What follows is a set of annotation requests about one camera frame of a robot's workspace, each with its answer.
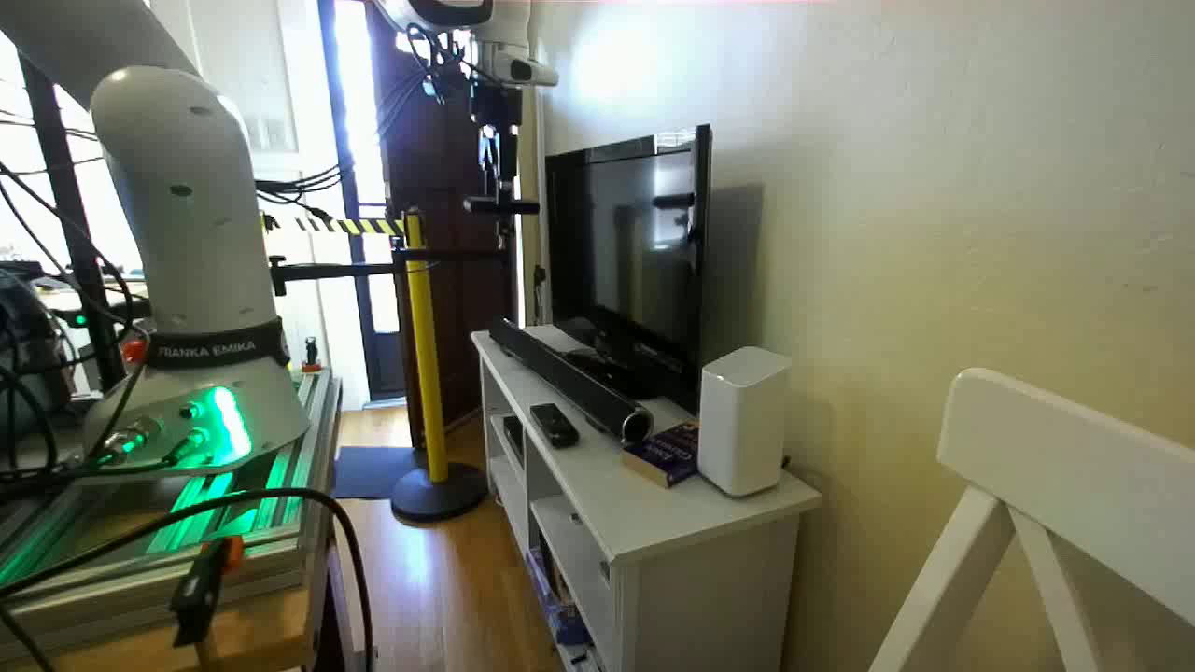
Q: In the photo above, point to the metal robot base table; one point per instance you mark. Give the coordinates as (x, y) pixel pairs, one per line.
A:
(269, 608)

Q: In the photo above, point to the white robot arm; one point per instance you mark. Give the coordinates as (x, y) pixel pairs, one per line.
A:
(214, 386)

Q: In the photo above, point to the white TV cabinet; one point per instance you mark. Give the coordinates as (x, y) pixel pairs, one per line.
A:
(636, 578)

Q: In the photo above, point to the black soundbar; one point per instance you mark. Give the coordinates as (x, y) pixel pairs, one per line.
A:
(601, 406)

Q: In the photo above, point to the black remote control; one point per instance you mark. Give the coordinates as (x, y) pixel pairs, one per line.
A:
(554, 422)

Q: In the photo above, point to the black flat screen TV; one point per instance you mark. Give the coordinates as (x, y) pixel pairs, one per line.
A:
(624, 259)

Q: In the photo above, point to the purple book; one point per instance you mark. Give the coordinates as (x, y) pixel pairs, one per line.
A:
(667, 458)

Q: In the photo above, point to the white speaker box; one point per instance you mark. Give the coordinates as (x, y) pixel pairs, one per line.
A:
(741, 420)

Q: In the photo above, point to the dark wooden door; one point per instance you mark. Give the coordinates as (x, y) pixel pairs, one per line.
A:
(429, 171)

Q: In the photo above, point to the blue floor mat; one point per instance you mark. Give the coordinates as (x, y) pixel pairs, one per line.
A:
(370, 471)

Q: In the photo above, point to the white wooden chair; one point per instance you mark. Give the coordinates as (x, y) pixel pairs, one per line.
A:
(1038, 471)

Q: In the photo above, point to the yellow stanchion post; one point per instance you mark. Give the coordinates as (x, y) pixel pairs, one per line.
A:
(434, 486)

